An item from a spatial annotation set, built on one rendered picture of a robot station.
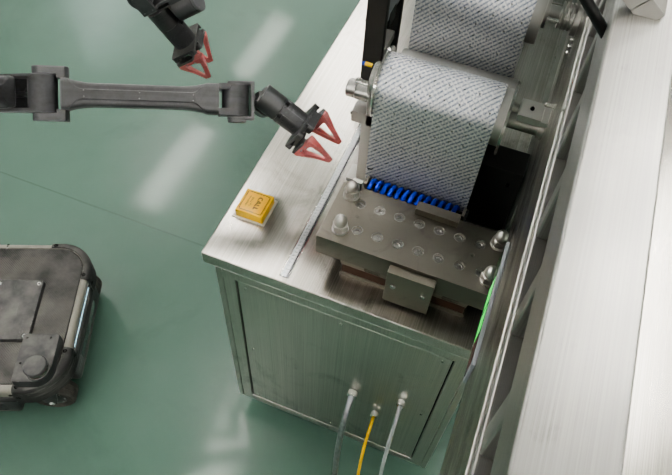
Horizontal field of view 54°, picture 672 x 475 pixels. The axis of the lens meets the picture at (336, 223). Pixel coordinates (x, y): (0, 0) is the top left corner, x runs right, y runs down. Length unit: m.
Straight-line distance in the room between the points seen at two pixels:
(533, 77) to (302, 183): 0.77
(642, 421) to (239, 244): 0.97
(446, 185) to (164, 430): 1.32
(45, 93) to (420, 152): 0.76
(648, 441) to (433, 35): 0.96
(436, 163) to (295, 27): 2.27
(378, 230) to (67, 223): 1.69
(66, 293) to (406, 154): 1.35
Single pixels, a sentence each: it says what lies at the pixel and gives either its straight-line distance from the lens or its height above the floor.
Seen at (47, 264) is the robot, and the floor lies 0.24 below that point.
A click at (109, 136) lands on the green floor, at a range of 3.09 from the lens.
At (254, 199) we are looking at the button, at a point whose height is 0.92.
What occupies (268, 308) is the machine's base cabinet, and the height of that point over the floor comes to 0.75.
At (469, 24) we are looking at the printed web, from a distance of 1.45.
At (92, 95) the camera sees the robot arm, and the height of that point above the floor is 1.22.
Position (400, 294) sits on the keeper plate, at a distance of 1.39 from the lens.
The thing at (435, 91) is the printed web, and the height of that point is 1.30.
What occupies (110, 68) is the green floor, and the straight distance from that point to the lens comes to 3.42.
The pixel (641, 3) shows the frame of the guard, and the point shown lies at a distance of 0.94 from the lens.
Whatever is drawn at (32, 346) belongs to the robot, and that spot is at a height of 0.28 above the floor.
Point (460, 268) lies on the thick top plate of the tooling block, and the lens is 1.37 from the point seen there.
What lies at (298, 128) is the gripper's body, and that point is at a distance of 1.42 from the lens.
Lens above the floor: 2.15
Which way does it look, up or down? 54 degrees down
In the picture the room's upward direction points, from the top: 4 degrees clockwise
